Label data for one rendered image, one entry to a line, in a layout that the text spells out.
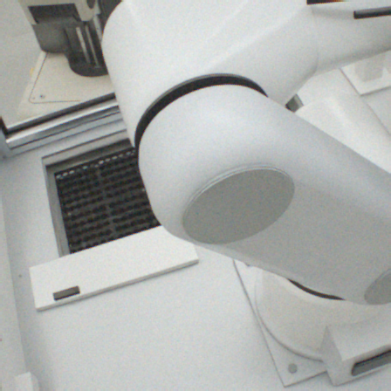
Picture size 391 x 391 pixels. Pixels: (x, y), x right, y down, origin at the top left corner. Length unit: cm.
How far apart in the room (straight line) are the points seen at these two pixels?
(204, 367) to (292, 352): 13
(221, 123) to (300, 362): 55
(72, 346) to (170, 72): 60
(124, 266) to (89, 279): 6
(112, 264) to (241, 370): 27
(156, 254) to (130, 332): 14
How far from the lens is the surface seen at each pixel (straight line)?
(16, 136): 112
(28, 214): 105
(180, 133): 33
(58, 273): 95
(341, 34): 42
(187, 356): 85
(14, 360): 87
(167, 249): 92
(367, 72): 115
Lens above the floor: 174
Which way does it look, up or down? 54 degrees down
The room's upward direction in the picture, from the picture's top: 12 degrees counter-clockwise
